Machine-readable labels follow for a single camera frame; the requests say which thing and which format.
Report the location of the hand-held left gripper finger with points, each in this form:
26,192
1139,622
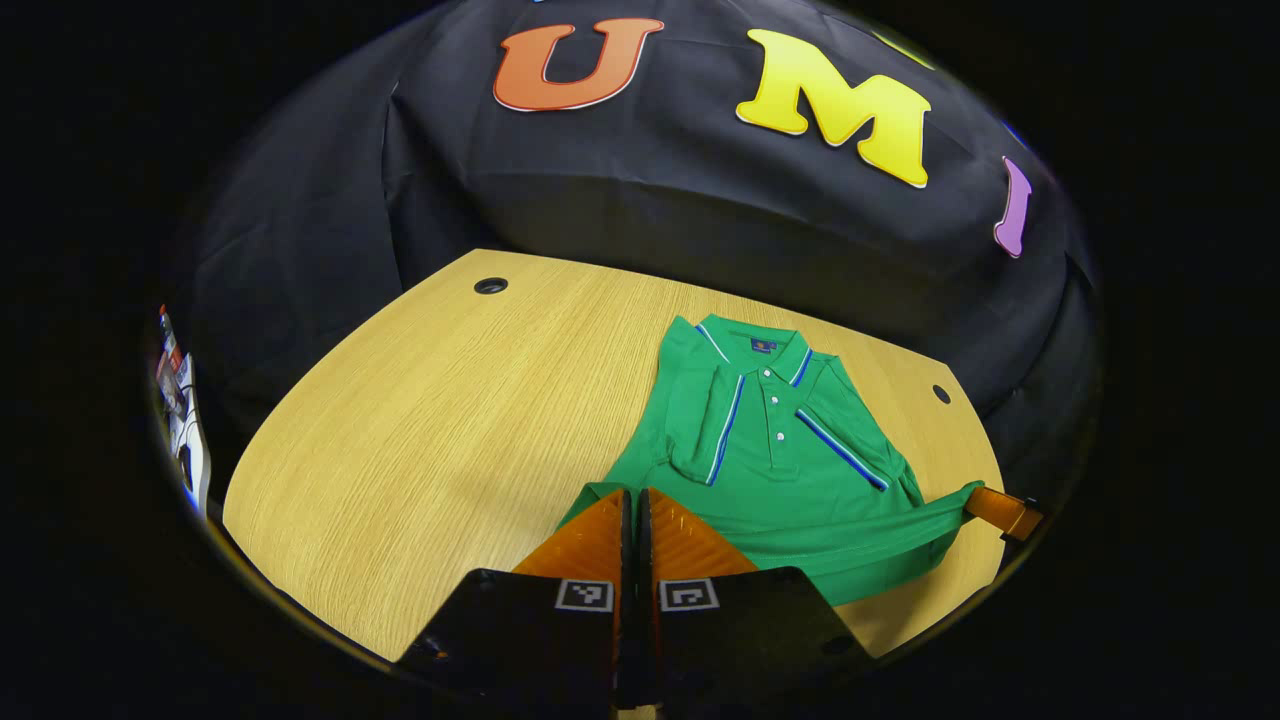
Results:
645,545
627,545

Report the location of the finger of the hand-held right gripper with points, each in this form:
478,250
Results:
1000,510

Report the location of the green T-shirt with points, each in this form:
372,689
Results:
780,480

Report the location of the black backdrop cloth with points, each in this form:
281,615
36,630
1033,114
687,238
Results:
650,190

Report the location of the white side table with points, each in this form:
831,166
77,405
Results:
192,450

